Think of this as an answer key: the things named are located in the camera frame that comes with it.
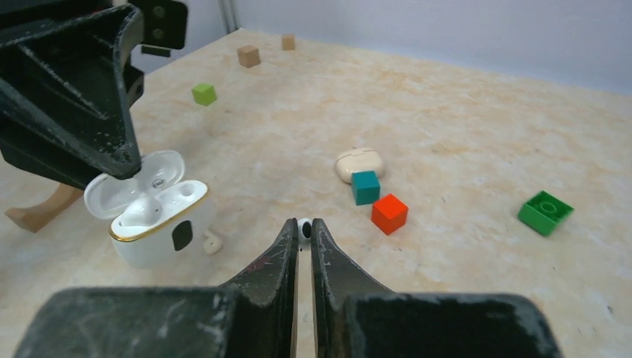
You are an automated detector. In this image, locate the white wireless earbud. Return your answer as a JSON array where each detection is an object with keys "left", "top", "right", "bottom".
[
  {"left": 118, "top": 195, "right": 162, "bottom": 227},
  {"left": 297, "top": 218, "right": 312, "bottom": 251}
]

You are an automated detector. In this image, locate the dark green toy brick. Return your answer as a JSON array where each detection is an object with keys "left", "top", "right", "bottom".
[{"left": 517, "top": 191, "right": 574, "bottom": 237}]

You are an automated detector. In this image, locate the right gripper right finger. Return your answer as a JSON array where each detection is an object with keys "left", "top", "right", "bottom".
[{"left": 311, "top": 219, "right": 563, "bottom": 357}]

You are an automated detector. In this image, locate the beige rounded block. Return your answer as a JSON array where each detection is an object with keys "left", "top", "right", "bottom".
[{"left": 335, "top": 147, "right": 386, "bottom": 184}]

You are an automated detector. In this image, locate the white earbud charging case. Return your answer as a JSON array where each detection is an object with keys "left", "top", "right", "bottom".
[{"left": 83, "top": 150, "right": 212, "bottom": 269}]

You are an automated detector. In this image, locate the near wooden cube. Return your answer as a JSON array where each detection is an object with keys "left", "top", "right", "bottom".
[{"left": 237, "top": 45, "right": 261, "bottom": 68}]

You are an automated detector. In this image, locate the wooden arch block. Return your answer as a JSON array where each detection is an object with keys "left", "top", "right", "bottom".
[{"left": 4, "top": 183, "right": 83, "bottom": 233}]

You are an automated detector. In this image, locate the small beige earbud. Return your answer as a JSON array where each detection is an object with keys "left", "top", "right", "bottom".
[{"left": 203, "top": 230, "right": 223, "bottom": 255}]

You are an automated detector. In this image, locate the wooden cube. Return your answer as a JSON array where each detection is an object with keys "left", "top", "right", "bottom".
[
  {"left": 237, "top": 45, "right": 261, "bottom": 68},
  {"left": 281, "top": 34, "right": 296, "bottom": 51}
]

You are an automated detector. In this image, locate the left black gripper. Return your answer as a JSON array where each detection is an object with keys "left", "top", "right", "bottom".
[{"left": 0, "top": 0, "right": 189, "bottom": 191}]

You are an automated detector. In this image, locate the far wooden cube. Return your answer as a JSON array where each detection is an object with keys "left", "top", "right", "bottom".
[{"left": 281, "top": 34, "right": 296, "bottom": 51}]

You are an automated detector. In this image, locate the orange-red small cube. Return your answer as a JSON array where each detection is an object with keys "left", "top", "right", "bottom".
[{"left": 370, "top": 194, "right": 409, "bottom": 235}]

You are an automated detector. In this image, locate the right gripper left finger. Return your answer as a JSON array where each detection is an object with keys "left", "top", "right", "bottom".
[{"left": 15, "top": 219, "right": 299, "bottom": 357}]

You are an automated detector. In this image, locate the teal small cube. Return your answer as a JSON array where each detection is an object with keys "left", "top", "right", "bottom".
[{"left": 351, "top": 171, "right": 381, "bottom": 206}]

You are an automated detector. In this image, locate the light green small cube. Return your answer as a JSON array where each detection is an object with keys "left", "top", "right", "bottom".
[{"left": 192, "top": 83, "right": 218, "bottom": 106}]

